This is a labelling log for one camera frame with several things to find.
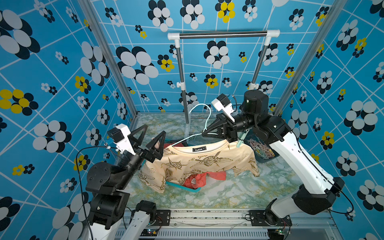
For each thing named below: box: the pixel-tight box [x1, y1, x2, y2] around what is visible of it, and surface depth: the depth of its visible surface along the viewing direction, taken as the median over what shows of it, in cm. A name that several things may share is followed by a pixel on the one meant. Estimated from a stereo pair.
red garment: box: [183, 171, 227, 190], surface depth 82 cm
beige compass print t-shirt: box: [138, 139, 260, 193], surface depth 55 cm
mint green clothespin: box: [236, 130, 248, 148], surface depth 54 cm
